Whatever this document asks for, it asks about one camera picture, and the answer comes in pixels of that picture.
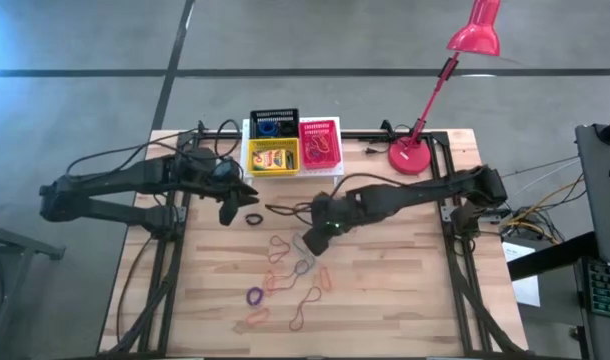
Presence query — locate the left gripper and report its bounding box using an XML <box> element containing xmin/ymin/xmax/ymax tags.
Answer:
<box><xmin>182</xmin><ymin>148</ymin><xmax>261</xmax><ymax>227</ymax></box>

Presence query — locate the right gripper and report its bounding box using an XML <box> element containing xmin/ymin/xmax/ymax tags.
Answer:
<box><xmin>302</xmin><ymin>192</ymin><xmax>369</xmax><ymax>257</ymax></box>

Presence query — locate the grey blue rubber band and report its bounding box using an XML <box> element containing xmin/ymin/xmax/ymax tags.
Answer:
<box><xmin>290</xmin><ymin>232</ymin><xmax>317</xmax><ymax>259</ymax></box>

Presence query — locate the red rubber band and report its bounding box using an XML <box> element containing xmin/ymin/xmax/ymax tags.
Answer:
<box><xmin>288</xmin><ymin>285</ymin><xmax>324</xmax><ymax>333</ymax></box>
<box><xmin>267</xmin><ymin>234</ymin><xmax>292</xmax><ymax>266</ymax></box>
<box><xmin>262</xmin><ymin>269</ymin><xmax>301</xmax><ymax>298</ymax></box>

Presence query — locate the orange rubber band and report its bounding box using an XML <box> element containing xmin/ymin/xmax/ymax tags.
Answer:
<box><xmin>318</xmin><ymin>265</ymin><xmax>334</xmax><ymax>293</ymax></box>
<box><xmin>312</xmin><ymin>133</ymin><xmax>337</xmax><ymax>157</ymax></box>
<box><xmin>243</xmin><ymin>306</ymin><xmax>272</xmax><ymax>328</ymax></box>

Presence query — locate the yellow plastic basket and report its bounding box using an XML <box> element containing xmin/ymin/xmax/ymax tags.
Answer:
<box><xmin>246</xmin><ymin>137</ymin><xmax>302</xmax><ymax>178</ymax></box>

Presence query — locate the purple spiral coil wristband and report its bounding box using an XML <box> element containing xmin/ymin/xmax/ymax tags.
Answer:
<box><xmin>245</xmin><ymin>285</ymin><xmax>265</xmax><ymax>308</ymax></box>
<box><xmin>256</xmin><ymin>120</ymin><xmax>280</xmax><ymax>139</ymax></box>

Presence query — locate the black plastic basket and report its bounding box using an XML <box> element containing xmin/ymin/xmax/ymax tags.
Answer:
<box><xmin>248</xmin><ymin>107</ymin><xmax>301</xmax><ymax>140</ymax></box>

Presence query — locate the red desk lamp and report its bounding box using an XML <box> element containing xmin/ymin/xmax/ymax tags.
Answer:
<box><xmin>387</xmin><ymin>0</ymin><xmax>503</xmax><ymax>177</ymax></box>

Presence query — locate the black desk bar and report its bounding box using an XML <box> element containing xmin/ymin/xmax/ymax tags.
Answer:
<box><xmin>506</xmin><ymin>231</ymin><xmax>600</xmax><ymax>282</ymax></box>

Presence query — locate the dark grey desk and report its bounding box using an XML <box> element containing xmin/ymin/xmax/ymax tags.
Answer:
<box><xmin>574</xmin><ymin>114</ymin><xmax>610</xmax><ymax>360</ymax></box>

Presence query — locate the white perforated metal shelf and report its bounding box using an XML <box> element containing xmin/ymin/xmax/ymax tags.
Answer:
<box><xmin>239</xmin><ymin>116</ymin><xmax>346</xmax><ymax>194</ymax></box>

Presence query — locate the red plastic basket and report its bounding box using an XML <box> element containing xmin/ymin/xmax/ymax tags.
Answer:
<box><xmin>297</xmin><ymin>119</ymin><xmax>343</xmax><ymax>171</ymax></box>

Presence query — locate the white paper sheet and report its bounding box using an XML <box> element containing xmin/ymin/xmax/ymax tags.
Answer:
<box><xmin>501</xmin><ymin>241</ymin><xmax>542</xmax><ymax>308</ymax></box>

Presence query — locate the grey metal stand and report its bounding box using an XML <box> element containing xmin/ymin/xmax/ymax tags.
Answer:
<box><xmin>0</xmin><ymin>218</ymin><xmax>67</xmax><ymax>360</ymax></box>

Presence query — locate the computer keyboard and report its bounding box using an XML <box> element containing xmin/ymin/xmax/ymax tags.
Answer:
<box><xmin>586</xmin><ymin>258</ymin><xmax>610</xmax><ymax>321</ymax></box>

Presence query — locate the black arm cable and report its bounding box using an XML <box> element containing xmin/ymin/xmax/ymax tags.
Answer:
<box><xmin>264</xmin><ymin>172</ymin><xmax>407</xmax><ymax>226</ymax></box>
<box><xmin>64</xmin><ymin>118</ymin><xmax>244</xmax><ymax>177</ymax></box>

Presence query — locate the black aluminium table frame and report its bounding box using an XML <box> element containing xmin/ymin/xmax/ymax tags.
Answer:
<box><xmin>98</xmin><ymin>129</ymin><xmax>532</xmax><ymax>358</ymax></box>

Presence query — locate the tangled cable bundle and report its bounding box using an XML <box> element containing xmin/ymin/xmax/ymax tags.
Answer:
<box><xmin>487</xmin><ymin>157</ymin><xmax>589</xmax><ymax>246</ymax></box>

